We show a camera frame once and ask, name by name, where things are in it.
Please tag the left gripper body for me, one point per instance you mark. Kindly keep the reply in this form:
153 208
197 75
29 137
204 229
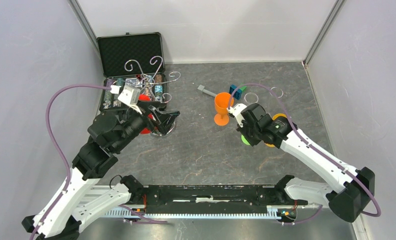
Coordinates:
157 125

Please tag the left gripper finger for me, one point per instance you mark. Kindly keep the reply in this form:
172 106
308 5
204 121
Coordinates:
155 113
167 119

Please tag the orange plastic wine glass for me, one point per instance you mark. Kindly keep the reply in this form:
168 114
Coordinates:
221 104

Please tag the green plastic wine glass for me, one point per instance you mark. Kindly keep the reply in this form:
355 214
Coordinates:
245 140

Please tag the clear wine glass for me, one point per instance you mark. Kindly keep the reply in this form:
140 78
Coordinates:
251 98
276 92

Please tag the yellow-orange plastic wine glass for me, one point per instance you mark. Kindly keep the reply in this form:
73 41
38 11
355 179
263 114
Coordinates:
277 131

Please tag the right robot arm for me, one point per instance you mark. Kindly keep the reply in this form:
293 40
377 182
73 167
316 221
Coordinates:
346 190

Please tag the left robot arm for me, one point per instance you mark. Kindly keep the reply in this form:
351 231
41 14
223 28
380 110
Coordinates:
64 217

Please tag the chrome wine glass rack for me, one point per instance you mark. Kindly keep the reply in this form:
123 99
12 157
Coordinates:
151 92

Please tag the grey bolt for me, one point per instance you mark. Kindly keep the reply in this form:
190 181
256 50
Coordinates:
205 91

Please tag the black foam-lined case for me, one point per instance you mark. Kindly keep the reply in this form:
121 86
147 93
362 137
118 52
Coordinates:
116 50

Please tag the blue toy brick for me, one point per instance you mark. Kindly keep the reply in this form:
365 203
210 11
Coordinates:
236 93

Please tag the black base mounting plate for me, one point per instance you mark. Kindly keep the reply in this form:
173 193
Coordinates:
211 199

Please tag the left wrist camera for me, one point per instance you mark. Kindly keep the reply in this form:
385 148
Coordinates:
129 96

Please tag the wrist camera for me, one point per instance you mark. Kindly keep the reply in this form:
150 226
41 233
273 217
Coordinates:
236 113
129 96

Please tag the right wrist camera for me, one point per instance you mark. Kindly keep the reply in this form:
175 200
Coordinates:
236 113

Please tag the aluminium cable duct rail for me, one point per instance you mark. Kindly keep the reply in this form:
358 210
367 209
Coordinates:
130 211

